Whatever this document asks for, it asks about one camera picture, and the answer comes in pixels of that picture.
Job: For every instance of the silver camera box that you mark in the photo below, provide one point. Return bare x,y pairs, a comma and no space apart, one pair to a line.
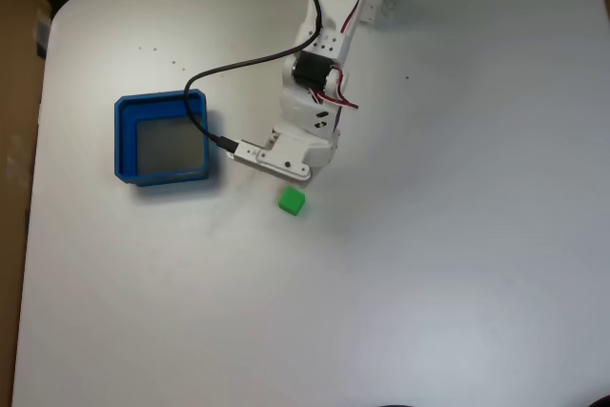
245,150

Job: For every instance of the blue open box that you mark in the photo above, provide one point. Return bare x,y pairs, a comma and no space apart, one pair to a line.
125,140

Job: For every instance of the brown cardboard box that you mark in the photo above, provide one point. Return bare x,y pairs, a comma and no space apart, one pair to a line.
16,116

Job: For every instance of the green cube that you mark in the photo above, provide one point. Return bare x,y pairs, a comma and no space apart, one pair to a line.
291,199

